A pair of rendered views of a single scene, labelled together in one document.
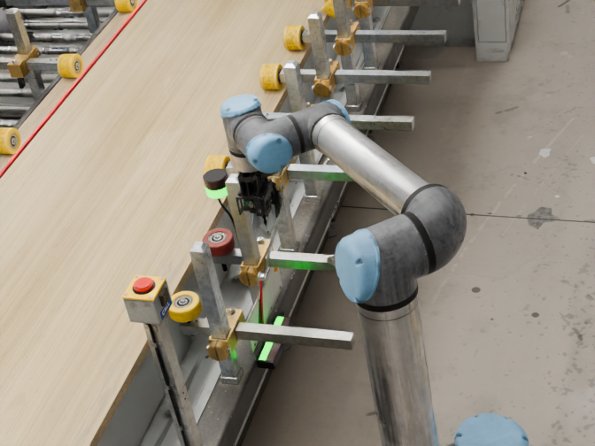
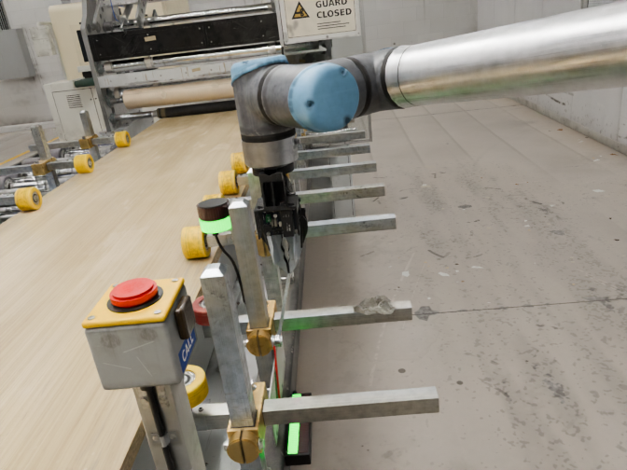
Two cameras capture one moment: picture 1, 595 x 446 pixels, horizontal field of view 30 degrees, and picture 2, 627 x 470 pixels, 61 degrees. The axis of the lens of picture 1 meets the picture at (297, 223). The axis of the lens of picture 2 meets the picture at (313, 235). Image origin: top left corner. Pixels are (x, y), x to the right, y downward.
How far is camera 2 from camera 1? 1.79 m
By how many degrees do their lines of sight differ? 21
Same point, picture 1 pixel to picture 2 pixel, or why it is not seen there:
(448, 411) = not seen: outside the picture
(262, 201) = (291, 214)
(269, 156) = (329, 96)
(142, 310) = (135, 351)
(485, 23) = (339, 204)
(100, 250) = (52, 338)
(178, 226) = not seen: hidden behind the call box
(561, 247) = (452, 330)
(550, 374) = (500, 431)
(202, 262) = (221, 295)
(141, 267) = not seen: hidden behind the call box
